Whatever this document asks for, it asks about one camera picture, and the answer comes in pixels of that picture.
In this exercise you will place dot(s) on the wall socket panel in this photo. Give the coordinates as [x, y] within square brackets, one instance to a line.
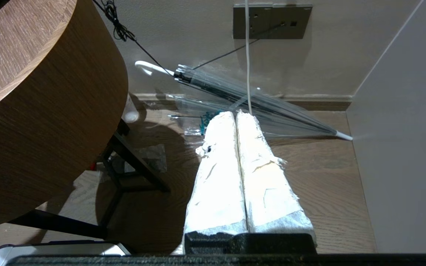
[272, 21]

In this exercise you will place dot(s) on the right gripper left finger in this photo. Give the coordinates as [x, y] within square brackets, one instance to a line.
[216, 177]

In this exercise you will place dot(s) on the round wooden table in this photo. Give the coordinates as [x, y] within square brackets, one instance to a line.
[39, 99]

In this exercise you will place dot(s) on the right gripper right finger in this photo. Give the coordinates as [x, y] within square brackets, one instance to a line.
[268, 184]

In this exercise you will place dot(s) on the black metal table frame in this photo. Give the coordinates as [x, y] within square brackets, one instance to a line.
[124, 173]

